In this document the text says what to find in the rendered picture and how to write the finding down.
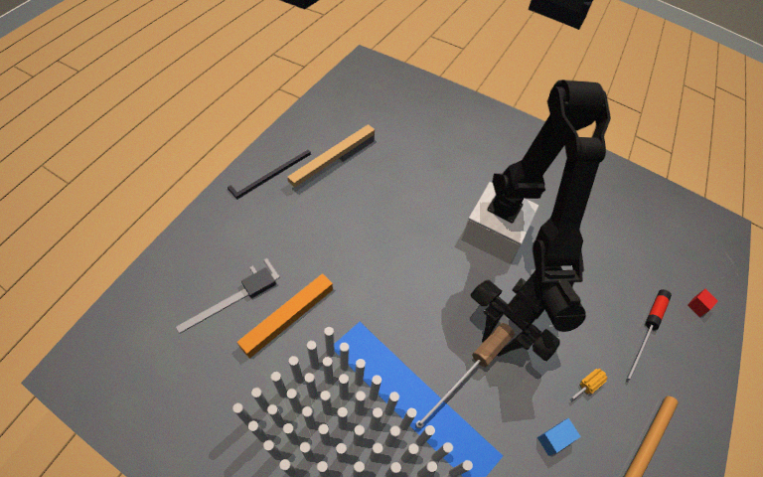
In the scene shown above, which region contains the orange-handled screwdriver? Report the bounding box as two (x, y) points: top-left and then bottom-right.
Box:
(572, 369), (607, 399)

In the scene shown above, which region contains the blue flat strip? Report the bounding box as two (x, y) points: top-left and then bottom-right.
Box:
(335, 322), (504, 477)

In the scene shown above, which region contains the red-handled screwdriver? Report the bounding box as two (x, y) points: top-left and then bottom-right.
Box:
(628, 289), (672, 381)

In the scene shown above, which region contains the blue rectangular block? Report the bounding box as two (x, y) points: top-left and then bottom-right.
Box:
(537, 418), (581, 456)

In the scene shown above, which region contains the orange long flat bar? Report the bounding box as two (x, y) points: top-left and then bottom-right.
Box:
(237, 274), (333, 358)

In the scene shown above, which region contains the red cube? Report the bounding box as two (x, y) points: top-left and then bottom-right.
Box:
(687, 289), (717, 318)

